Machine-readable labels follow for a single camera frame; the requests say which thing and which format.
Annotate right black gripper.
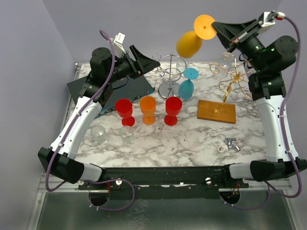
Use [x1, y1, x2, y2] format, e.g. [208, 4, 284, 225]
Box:
[213, 18, 268, 72]

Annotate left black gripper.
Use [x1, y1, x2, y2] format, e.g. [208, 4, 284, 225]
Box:
[106, 45, 159, 84]

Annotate clear ribbed wine glass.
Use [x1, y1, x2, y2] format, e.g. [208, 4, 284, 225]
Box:
[214, 52, 234, 80]

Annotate orange wine glass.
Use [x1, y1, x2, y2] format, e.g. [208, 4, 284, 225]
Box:
[140, 96, 156, 125]

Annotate yellow wine glass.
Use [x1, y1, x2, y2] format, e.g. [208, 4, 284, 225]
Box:
[176, 14, 217, 58]

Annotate red wine glass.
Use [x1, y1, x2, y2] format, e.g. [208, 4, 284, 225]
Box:
[115, 99, 135, 127]
[164, 97, 182, 126]

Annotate blue wine glass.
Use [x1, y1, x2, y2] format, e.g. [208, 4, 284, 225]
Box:
[178, 68, 199, 100]

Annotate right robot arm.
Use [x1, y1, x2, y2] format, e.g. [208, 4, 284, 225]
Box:
[212, 19, 307, 188]

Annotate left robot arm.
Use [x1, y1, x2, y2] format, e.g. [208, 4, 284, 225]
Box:
[38, 45, 160, 189]

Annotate clear glass on silver rack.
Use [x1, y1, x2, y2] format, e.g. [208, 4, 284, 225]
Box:
[176, 57, 189, 73]

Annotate clear glass tumbler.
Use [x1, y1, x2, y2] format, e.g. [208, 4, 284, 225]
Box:
[90, 125, 108, 145]

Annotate chrome faucet tap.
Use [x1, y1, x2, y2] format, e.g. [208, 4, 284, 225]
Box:
[225, 138, 241, 151]

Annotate silver wire glass rack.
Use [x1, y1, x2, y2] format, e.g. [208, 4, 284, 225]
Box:
[152, 53, 183, 101]

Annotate black network switch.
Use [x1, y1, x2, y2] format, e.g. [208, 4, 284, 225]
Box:
[67, 76, 155, 118]

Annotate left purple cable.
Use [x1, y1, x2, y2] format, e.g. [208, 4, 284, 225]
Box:
[45, 29, 135, 213]

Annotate purple cable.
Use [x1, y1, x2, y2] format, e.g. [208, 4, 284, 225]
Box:
[45, 29, 135, 213]
[223, 16, 302, 210]

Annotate gold wire glass rack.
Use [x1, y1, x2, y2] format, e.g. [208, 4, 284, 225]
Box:
[197, 54, 253, 124]

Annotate black mounting rail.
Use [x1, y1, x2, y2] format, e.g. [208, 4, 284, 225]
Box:
[79, 165, 243, 201]

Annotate aluminium frame rail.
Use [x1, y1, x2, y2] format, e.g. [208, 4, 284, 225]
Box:
[38, 173, 111, 194]

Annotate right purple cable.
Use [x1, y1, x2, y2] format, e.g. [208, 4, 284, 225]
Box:
[223, 16, 302, 210]

